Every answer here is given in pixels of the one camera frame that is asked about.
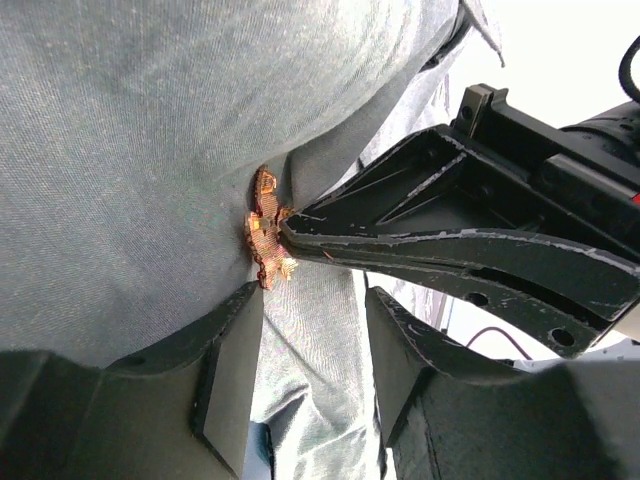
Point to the grey button shirt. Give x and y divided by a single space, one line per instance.
131 131

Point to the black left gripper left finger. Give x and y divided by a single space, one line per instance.
178 409

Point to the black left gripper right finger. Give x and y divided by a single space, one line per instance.
447 412

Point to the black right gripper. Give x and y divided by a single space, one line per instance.
447 207

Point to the gold leaf brooch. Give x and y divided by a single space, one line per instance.
262 231

